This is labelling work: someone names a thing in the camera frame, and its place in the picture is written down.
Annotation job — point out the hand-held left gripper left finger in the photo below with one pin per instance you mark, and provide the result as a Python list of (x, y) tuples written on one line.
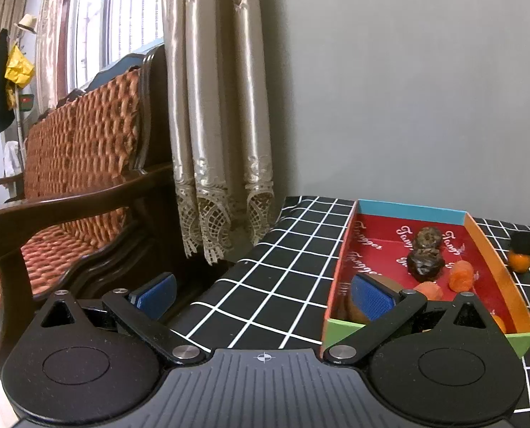
[(156, 296)]

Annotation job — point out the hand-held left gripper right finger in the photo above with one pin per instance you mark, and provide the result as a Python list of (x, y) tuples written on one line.
[(372, 299)]

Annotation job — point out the orange tangerine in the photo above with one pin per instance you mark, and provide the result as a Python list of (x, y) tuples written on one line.
[(520, 262)]

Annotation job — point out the colourful cardboard box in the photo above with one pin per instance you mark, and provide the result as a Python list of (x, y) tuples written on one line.
[(497, 267)]

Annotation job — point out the small carrot piece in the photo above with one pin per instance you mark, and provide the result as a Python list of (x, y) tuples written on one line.
[(429, 291)]

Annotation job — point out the dark brown dried fruit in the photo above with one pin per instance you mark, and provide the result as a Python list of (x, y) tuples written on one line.
[(425, 265), (427, 237)]

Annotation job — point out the large carrot piece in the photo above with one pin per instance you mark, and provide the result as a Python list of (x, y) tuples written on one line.
[(462, 275)]

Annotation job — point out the brown kiwi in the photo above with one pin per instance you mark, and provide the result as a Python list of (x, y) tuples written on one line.
[(349, 312)]

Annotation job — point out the small orange kumquat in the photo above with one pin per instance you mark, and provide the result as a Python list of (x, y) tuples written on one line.
[(498, 323)]

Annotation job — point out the black grid tablecloth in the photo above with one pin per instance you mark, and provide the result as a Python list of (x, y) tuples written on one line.
[(269, 272)]

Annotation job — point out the wooden sofa with orange cushions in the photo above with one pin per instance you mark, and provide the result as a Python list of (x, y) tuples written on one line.
[(91, 151)]

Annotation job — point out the beige satin curtain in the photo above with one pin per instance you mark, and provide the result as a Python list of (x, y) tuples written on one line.
[(215, 98)]

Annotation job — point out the coat rack pole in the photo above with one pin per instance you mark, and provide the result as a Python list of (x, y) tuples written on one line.
[(21, 138)]

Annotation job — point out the yellow bag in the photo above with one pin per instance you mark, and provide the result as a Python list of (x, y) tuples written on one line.
[(19, 69)]

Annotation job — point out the sheer gold curtain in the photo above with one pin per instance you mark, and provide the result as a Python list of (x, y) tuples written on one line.
[(53, 35)]

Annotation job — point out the window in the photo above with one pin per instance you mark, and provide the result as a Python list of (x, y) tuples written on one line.
[(122, 13)]

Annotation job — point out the straw hat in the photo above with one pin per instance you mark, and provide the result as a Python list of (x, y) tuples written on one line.
[(27, 23)]

